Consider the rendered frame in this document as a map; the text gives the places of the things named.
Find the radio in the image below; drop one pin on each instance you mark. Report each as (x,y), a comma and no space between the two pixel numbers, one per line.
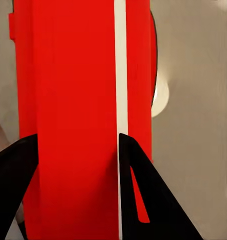
(86,72)

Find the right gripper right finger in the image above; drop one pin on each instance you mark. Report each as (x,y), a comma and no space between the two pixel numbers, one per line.
(168,220)

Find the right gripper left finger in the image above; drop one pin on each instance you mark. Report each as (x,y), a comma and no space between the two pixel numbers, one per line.
(18,163)

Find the coffee table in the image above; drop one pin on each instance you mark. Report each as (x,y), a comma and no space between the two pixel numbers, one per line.
(189,111)

